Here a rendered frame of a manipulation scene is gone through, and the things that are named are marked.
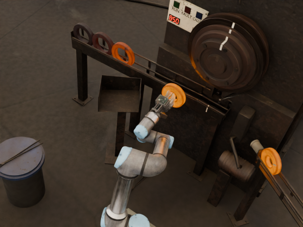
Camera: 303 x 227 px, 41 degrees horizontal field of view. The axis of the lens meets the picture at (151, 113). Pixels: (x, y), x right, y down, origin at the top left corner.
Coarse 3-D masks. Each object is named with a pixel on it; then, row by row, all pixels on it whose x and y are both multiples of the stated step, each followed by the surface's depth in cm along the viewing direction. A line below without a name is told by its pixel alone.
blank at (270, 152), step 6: (264, 150) 233; (270, 150) 227; (264, 156) 234; (270, 156) 228; (276, 156) 225; (264, 162) 235; (270, 162) 235; (276, 162) 224; (270, 168) 230; (276, 168) 225
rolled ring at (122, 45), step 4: (116, 44) 276; (120, 44) 274; (124, 44) 274; (112, 48) 281; (116, 48) 279; (124, 48) 273; (128, 48) 273; (112, 52) 284; (116, 52) 284; (128, 52) 274; (132, 52) 275; (116, 56) 284; (128, 56) 276; (132, 56) 275; (132, 60) 276
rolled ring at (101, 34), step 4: (100, 32) 283; (96, 36) 285; (100, 36) 283; (104, 36) 280; (108, 36) 281; (92, 40) 290; (96, 40) 290; (104, 40) 283; (108, 40) 280; (96, 44) 292; (108, 44) 282; (112, 44) 283; (96, 48) 293; (100, 48) 293; (100, 52) 293; (108, 52) 288; (108, 56) 290
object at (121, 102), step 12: (108, 84) 269; (120, 84) 268; (132, 84) 268; (108, 96) 268; (120, 96) 268; (132, 96) 268; (108, 108) 261; (120, 108) 261; (132, 108) 261; (120, 120) 276; (120, 132) 286; (108, 144) 314; (120, 144) 296; (108, 156) 307
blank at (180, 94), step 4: (168, 84) 239; (172, 84) 237; (164, 88) 241; (168, 88) 239; (172, 88) 237; (176, 88) 235; (180, 88) 236; (164, 92) 243; (176, 92) 237; (180, 92) 235; (176, 96) 239; (180, 96) 236; (184, 96) 237; (176, 100) 241; (180, 100) 238; (184, 100) 239; (176, 104) 243; (180, 104) 240
